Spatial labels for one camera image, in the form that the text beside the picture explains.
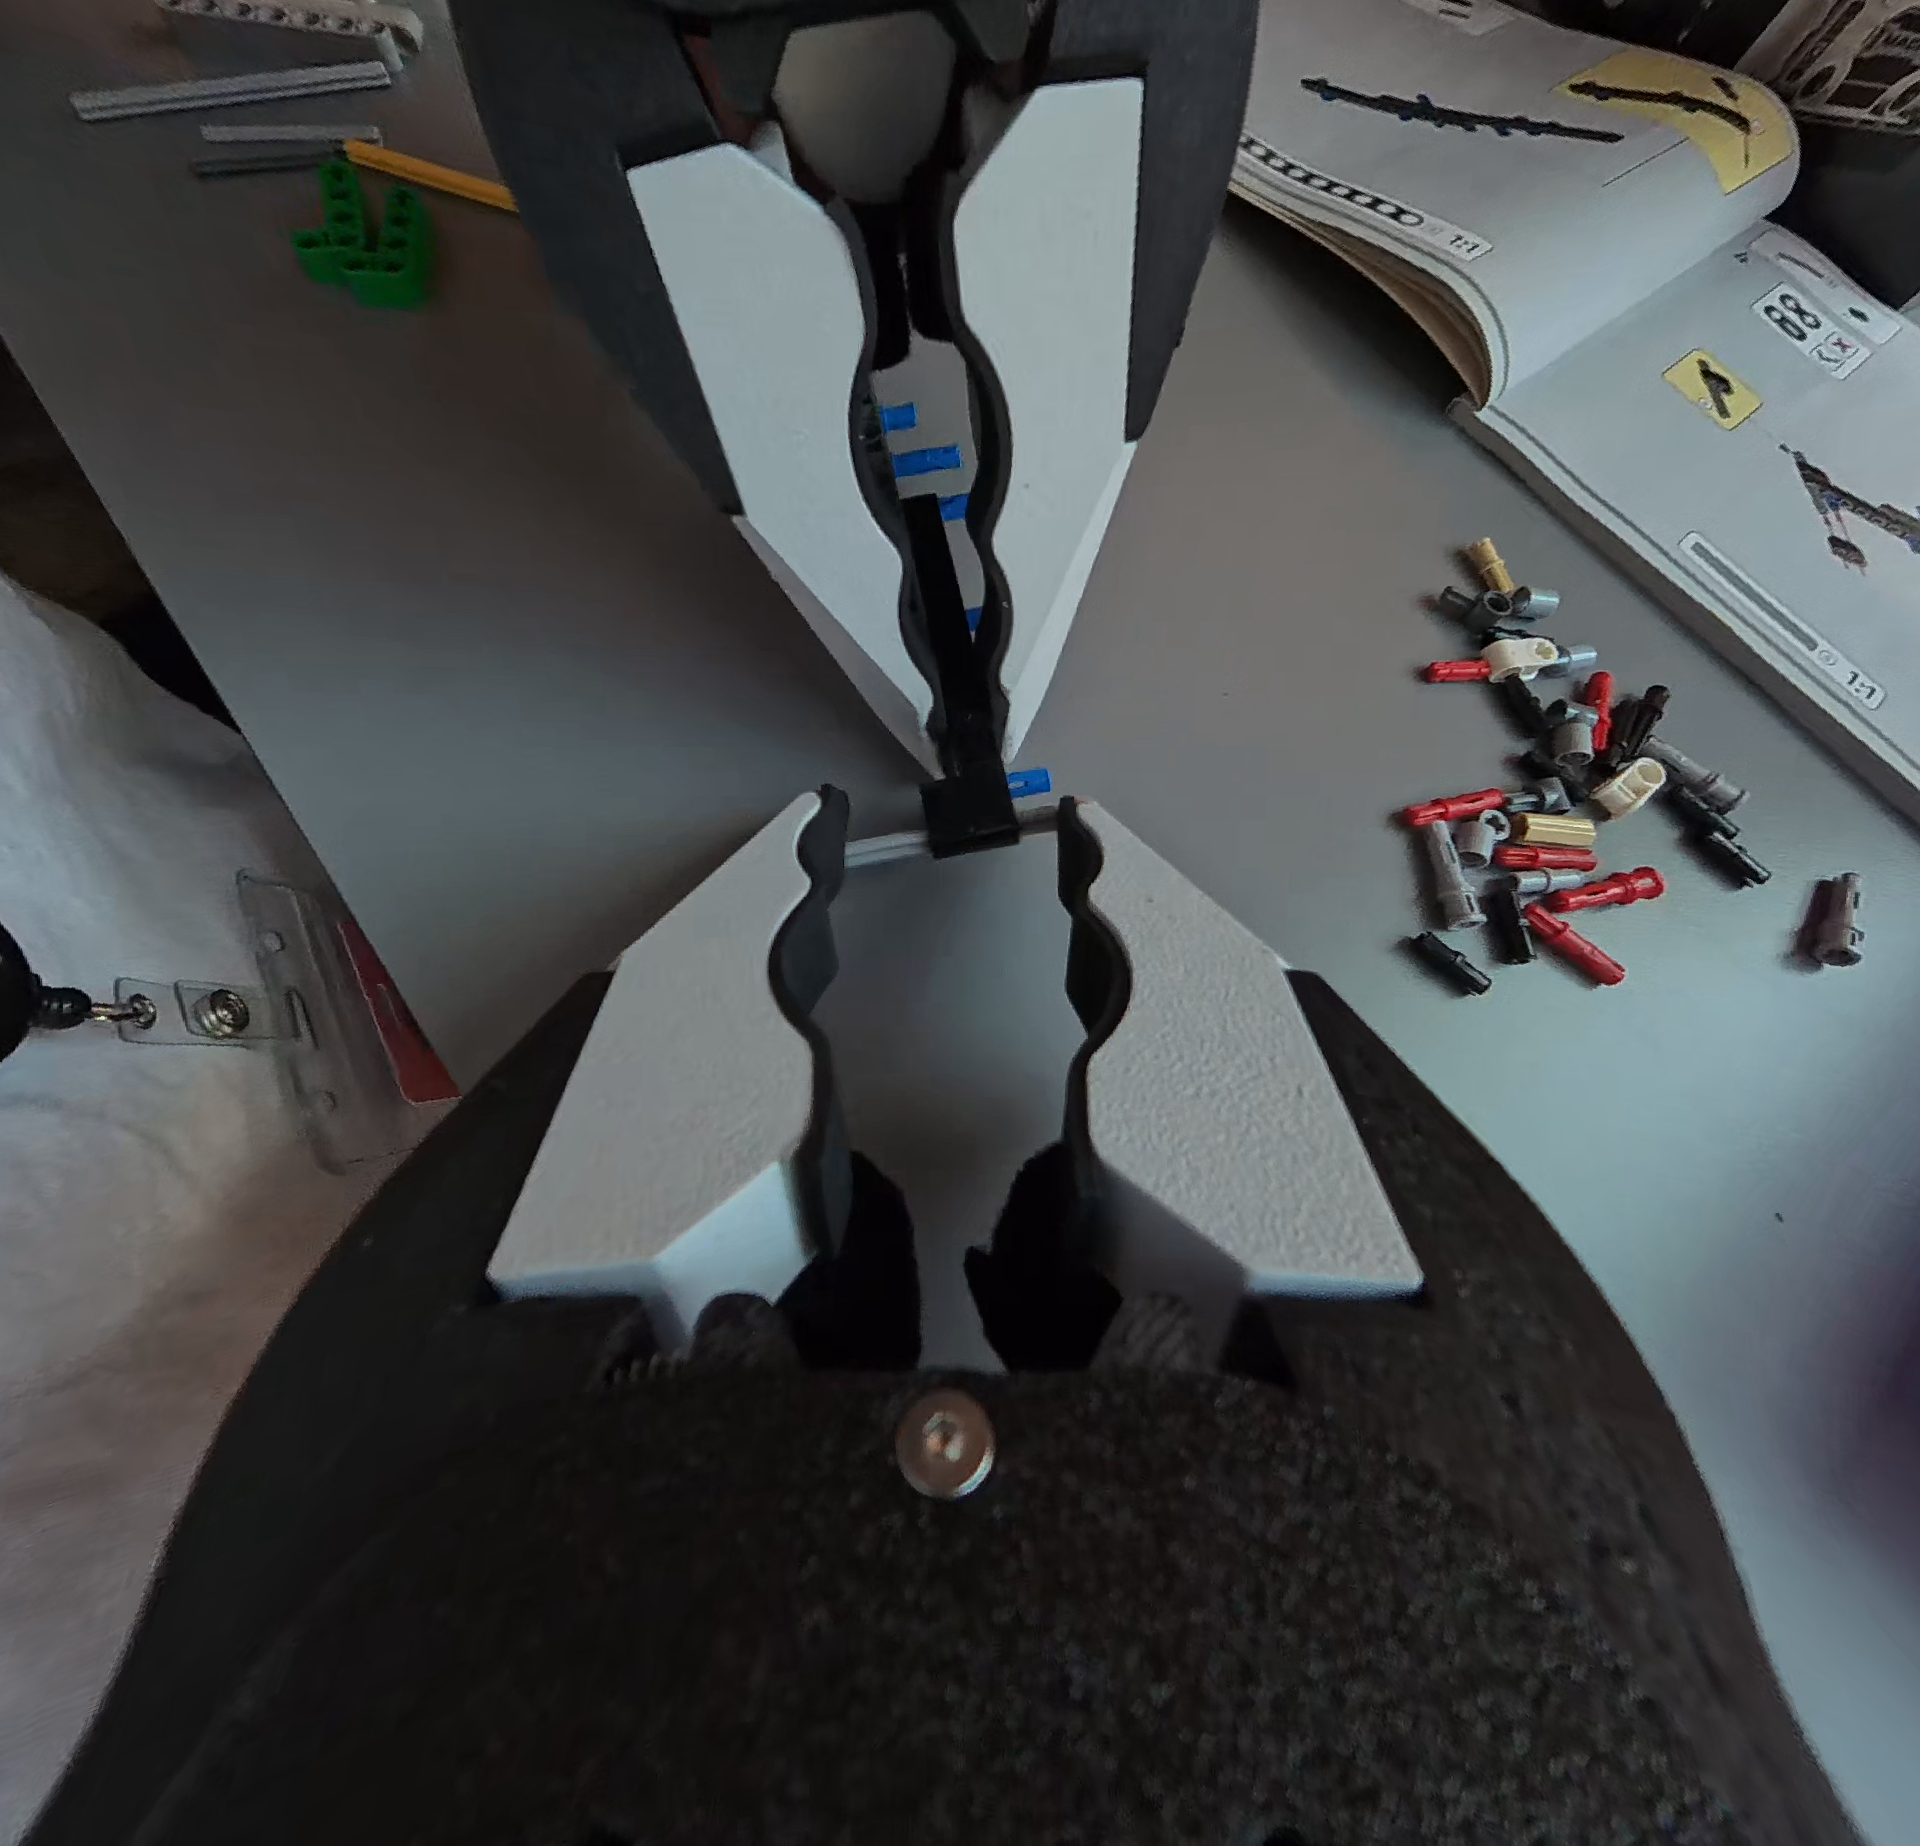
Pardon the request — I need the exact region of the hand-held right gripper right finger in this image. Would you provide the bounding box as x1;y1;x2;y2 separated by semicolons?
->
1053;794;1426;1323

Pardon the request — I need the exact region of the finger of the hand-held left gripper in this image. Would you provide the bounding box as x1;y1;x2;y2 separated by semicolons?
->
931;71;1155;767
620;140;961;767

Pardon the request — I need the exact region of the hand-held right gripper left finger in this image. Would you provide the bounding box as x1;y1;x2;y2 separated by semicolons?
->
486;785;864;1359

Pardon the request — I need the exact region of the black lego beam assembly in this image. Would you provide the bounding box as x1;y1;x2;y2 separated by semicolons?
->
841;195;1059;863

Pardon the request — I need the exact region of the yellow lego axle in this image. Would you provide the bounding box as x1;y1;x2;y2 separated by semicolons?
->
343;140;518;216

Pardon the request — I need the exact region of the green lego beam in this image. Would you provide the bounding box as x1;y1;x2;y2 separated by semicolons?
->
291;158;376;288
344;185;448;312

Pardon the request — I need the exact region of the long grey lego beam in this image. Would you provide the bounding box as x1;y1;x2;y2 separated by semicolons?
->
150;0;429;55

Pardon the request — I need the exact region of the long grey lego axle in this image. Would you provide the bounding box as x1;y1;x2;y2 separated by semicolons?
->
71;59;394;121

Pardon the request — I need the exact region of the pile of small lego pins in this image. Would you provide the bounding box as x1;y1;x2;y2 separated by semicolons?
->
1401;534;1774;997

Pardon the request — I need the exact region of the lego instruction booklet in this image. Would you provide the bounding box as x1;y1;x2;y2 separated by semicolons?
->
1227;0;1920;813

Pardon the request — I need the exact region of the red card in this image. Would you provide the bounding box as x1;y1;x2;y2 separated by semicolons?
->
336;915;459;1108

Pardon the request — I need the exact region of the clear plastic badge holder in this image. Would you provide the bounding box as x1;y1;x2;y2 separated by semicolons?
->
111;870;459;1173

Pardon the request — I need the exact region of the black lanyard clip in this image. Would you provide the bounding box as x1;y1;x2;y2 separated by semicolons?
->
0;922;158;1068

